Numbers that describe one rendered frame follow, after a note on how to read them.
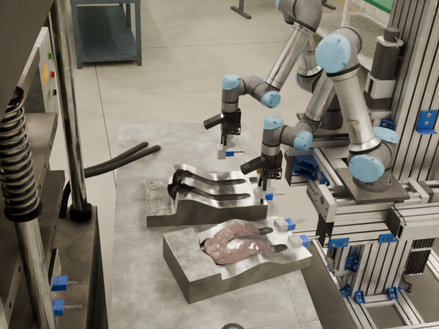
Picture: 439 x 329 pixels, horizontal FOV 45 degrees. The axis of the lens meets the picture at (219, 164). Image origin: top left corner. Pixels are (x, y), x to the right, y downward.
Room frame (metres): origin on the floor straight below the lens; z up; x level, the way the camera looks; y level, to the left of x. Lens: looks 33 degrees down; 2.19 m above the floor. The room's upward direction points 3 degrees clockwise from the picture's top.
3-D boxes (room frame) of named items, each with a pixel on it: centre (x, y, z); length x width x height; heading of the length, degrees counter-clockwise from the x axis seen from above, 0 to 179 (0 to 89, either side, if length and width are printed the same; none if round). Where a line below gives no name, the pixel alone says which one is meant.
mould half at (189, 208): (1.82, 0.06, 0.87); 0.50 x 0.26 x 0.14; 100
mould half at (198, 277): (1.49, -0.09, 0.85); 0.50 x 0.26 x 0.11; 117
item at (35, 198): (0.98, 0.46, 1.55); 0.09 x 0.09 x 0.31
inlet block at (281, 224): (1.66, -0.30, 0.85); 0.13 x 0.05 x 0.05; 117
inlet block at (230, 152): (2.08, -0.05, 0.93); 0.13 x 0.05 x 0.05; 100
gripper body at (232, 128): (2.07, -0.04, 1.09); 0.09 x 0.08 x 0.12; 100
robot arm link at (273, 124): (1.80, -0.20, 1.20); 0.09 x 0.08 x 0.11; 61
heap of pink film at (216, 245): (1.49, -0.09, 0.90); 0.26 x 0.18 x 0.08; 117
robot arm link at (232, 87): (2.07, -0.03, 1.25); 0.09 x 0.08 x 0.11; 123
